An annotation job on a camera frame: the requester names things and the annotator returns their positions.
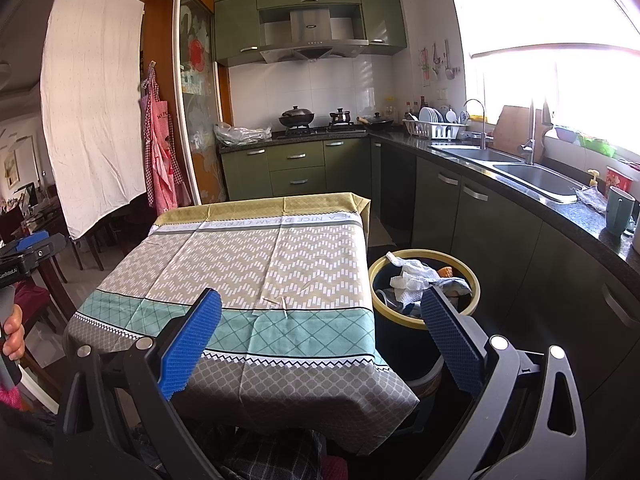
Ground stainless steel double sink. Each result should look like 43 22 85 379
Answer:
430 142 588 204

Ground grey blue bag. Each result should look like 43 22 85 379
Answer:
432 275 473 306

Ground pink checked apron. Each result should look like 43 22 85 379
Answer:
139 62 192 216

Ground teal mug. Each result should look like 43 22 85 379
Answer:
605 186 637 237

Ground blue trash bin yellow rim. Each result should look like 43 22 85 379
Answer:
367 249 482 401

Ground green basin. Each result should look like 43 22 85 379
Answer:
577 135 618 158

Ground green base cabinets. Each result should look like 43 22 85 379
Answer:
220 137 640 411

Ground dark stone countertop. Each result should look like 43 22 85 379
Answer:
217 127 640 271

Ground gas stove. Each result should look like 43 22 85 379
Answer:
272 124 368 137

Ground grey dishcloth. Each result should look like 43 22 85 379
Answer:
575 185 608 213

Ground stainless steel range hood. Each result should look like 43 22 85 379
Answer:
258 8 368 64

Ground hanging kitchen utensils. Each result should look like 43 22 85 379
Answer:
430 40 458 82

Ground green wall cabinets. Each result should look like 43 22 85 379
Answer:
214 0 408 67

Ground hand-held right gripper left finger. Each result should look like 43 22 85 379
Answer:
52 287 223 480

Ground white hanging sheet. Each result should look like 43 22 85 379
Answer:
39 0 147 238

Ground bright window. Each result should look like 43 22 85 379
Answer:
445 0 640 161

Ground patterned tablecloth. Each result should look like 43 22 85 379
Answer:
64 191 421 443

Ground group of condiment bottles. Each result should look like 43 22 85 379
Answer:
382 96 427 117

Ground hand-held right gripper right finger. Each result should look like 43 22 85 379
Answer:
415 286 588 480

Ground clear plastic bags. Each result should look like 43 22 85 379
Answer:
214 121 272 148

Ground floral glass sliding door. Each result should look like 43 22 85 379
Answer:
175 0 228 206

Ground curved chrome faucet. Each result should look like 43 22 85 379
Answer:
462 99 487 150

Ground black wok with lid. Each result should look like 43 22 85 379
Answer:
278 105 316 128

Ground dark plaid cloth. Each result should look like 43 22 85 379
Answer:
135 425 331 480

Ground straight chrome faucet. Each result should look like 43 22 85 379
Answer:
520 97 538 165

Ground black frying pan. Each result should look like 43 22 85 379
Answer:
356 112 396 128

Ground person's left hand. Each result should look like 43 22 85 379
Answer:
1 305 26 362

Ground red and white cup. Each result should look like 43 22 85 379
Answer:
606 166 640 198

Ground white dish rack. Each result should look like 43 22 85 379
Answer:
402 110 471 140

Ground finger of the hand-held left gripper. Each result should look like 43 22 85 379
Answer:
0 232 67 275

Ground white paper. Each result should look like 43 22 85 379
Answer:
385 252 441 311

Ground dark wooden chair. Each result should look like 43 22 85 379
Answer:
15 255 76 376
70 210 126 272

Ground wooden cutting board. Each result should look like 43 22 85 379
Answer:
492 105 546 153

